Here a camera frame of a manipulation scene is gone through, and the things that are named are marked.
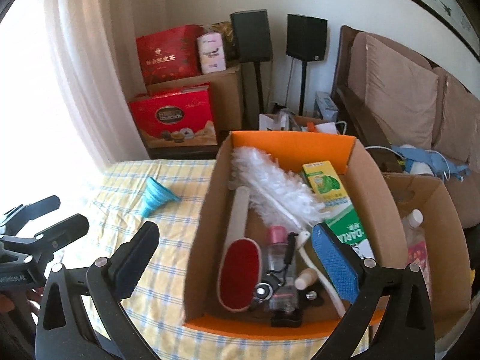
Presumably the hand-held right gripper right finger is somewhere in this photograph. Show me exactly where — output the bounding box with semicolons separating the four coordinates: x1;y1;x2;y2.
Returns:
311;223;437;360

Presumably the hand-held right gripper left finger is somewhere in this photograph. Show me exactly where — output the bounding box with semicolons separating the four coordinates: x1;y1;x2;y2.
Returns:
35;221;160;360

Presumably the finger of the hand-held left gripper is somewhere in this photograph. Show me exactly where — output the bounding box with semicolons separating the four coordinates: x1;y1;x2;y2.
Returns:
0;213;91;271
0;195;61;237

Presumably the beige bottle black cross base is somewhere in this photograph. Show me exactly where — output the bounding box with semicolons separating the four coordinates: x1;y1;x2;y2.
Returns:
294;268;327;308

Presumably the clear bottle pink cap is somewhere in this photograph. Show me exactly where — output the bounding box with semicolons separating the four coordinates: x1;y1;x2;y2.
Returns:
264;226;301;308

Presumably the black cable bundle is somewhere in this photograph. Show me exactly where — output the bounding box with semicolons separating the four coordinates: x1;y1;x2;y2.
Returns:
253;232;304;328

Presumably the green toothpaste box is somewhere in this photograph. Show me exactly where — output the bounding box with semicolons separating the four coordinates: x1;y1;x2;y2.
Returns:
301;160;376;261

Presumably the red lint brush white handle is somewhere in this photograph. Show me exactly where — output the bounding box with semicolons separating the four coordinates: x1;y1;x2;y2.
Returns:
217;185;262;312

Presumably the white feather duster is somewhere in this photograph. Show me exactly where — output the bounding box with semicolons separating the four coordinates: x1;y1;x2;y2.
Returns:
229;146;347;317

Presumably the orange cardboard box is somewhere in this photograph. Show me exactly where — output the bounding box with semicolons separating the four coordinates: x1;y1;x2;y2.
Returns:
183;130;409;340

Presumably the yellow plaid tablecloth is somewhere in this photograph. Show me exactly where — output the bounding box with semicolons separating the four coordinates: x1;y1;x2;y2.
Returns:
49;159;372;360

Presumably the blue silicone funnel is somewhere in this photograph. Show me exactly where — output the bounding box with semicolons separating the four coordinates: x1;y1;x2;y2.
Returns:
142;175;181;218

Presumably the pink printed packet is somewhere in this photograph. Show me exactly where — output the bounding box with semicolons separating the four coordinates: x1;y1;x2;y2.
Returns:
407;240;432;301

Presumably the clear bottle white cap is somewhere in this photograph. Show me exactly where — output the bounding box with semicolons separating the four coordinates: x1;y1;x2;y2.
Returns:
403;209;426;248

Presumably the open brown cardboard box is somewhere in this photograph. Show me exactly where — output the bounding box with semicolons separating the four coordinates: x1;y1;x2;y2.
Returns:
380;172;473;346

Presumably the white sheer curtain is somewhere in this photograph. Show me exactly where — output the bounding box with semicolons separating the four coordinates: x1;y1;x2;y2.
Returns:
0;0;113;203

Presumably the blue cloth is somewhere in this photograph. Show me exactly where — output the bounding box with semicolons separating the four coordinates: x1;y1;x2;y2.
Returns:
392;144;471;182

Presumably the small cardboard box with papers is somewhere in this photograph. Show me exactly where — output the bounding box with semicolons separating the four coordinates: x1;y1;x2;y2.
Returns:
259;110;338;134

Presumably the red chocolate gift box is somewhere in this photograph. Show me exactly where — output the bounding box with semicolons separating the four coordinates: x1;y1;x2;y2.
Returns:
128;82;218;149

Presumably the brown sofa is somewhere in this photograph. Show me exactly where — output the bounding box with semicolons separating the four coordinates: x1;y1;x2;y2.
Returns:
332;25;480;229

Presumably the white blue product box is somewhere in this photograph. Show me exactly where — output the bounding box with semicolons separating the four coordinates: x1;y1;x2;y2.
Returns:
314;92;338;119

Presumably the large beige sofa cushion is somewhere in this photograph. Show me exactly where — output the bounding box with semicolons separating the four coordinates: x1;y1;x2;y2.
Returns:
347;34;439;151
431;69;480;162

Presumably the red gift box upper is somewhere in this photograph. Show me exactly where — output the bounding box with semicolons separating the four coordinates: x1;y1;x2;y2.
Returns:
136;25;205;87

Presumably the large closed cardboard box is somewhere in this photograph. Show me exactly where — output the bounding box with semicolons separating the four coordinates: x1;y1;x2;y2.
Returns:
146;64;244;132

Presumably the white tissue pack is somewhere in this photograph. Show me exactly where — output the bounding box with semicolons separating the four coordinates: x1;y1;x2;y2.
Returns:
197;32;227;74

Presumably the black speaker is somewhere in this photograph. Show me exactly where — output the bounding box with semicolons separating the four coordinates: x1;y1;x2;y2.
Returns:
229;9;273;64
286;14;328;62

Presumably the gold wrapped gift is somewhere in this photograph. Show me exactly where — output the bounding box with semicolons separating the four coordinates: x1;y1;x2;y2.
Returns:
208;22;237;61

